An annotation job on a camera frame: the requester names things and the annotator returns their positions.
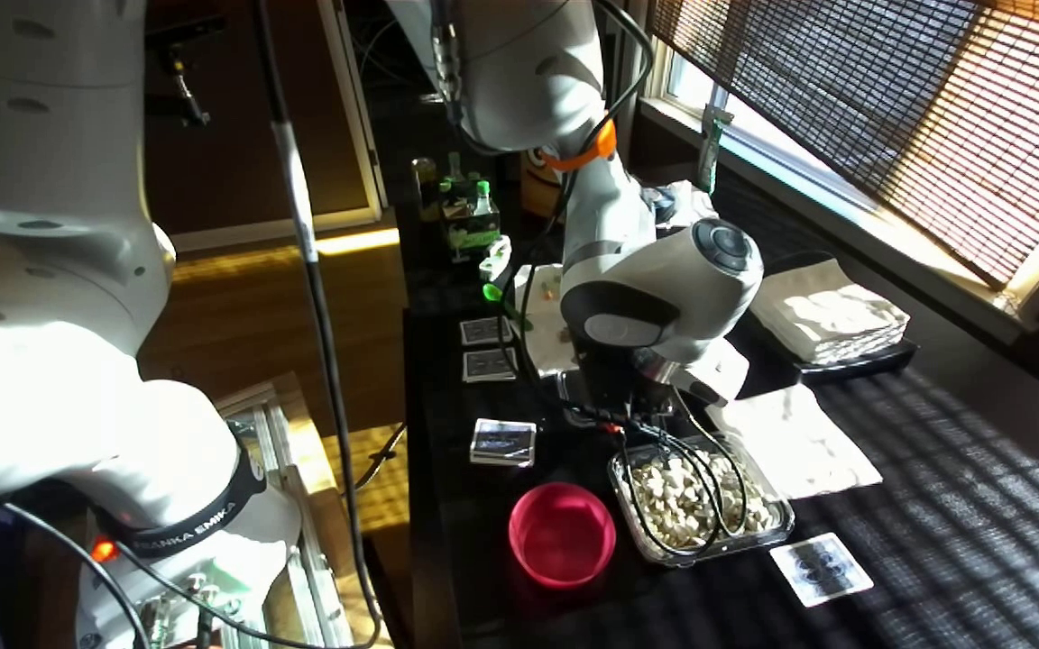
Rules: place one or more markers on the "white napkin stack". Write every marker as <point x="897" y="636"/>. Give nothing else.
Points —
<point x="820" y="316"/>

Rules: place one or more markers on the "white paper napkin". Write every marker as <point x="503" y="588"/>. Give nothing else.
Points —
<point x="793" y="447"/>

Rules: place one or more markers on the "clear plastic lid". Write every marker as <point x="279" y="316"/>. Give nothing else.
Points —
<point x="686" y="489"/>

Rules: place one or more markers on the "clear container with seeds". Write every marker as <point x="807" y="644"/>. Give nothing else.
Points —
<point x="699" y="501"/>

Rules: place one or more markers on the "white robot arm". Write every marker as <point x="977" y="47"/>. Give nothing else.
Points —
<point x="85" y="276"/>

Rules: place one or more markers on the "black tray under napkins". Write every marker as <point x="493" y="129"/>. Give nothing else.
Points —
<point x="887" y="360"/>

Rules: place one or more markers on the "napkin with food right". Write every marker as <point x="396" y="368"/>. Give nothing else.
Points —
<point x="547" y="338"/>

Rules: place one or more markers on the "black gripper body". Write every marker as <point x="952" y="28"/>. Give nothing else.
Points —
<point x="618" y="388"/>

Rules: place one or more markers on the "playing card left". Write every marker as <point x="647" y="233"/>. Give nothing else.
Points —
<point x="483" y="331"/>

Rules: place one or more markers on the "blue white card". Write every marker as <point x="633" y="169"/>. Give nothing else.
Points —
<point x="503" y="442"/>

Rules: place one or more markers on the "black white patterned card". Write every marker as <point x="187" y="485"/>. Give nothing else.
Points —
<point x="820" y="573"/>

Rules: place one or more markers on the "pink plastic bowl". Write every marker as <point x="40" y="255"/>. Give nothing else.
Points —
<point x="559" y="537"/>

